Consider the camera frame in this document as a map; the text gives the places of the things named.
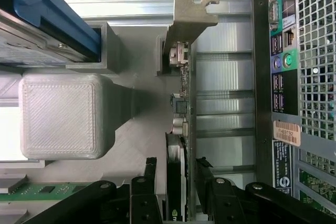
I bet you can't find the green RAM stick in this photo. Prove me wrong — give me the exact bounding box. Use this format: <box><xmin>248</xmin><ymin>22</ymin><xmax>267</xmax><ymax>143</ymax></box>
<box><xmin>0</xmin><ymin>179</ymin><xmax>99</xmax><ymax>202</ymax></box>

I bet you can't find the orange barcode sticker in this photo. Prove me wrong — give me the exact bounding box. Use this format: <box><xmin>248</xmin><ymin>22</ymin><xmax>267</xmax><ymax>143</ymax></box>
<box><xmin>272</xmin><ymin>120</ymin><xmax>301</xmax><ymax>146</ymax></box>

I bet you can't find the grey printed parts rack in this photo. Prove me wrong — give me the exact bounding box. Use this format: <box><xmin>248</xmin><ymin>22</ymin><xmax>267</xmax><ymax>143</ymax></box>
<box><xmin>0</xmin><ymin>20</ymin><xmax>171</xmax><ymax>224</ymax></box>

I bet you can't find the black PC case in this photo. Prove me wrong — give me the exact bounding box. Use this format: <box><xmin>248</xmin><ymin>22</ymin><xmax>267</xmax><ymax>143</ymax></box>
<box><xmin>250</xmin><ymin>0</ymin><xmax>336</xmax><ymax>224</ymax></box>

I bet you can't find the hard disk with blue bracket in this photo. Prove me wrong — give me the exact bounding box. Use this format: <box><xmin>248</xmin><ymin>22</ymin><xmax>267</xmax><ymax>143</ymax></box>
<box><xmin>0</xmin><ymin>0</ymin><xmax>103</xmax><ymax>67</ymax></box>

